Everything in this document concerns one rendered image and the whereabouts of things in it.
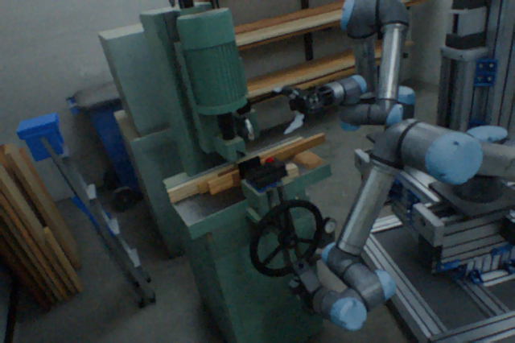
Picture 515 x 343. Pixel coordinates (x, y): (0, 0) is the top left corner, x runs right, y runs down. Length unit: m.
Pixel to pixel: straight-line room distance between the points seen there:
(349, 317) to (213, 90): 0.78
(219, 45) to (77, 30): 2.38
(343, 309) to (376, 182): 0.33
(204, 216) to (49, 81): 2.49
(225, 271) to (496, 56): 1.19
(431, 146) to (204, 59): 0.70
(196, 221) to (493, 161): 0.88
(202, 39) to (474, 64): 0.92
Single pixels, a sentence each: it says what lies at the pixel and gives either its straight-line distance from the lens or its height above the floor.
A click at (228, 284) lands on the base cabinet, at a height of 0.57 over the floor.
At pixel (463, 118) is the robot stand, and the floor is 1.01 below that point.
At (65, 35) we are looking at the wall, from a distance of 3.50.
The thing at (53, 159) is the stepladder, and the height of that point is 1.00.
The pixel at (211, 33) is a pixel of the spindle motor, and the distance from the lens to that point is 1.20.
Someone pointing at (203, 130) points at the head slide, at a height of 1.10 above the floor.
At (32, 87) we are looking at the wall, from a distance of 3.56.
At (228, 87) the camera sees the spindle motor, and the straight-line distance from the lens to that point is 1.24.
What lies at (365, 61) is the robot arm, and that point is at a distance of 1.63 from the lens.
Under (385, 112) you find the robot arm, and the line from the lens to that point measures 1.38.
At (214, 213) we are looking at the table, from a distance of 1.28.
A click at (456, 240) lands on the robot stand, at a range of 1.47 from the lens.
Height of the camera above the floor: 1.61
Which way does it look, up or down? 29 degrees down
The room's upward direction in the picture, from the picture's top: 10 degrees counter-clockwise
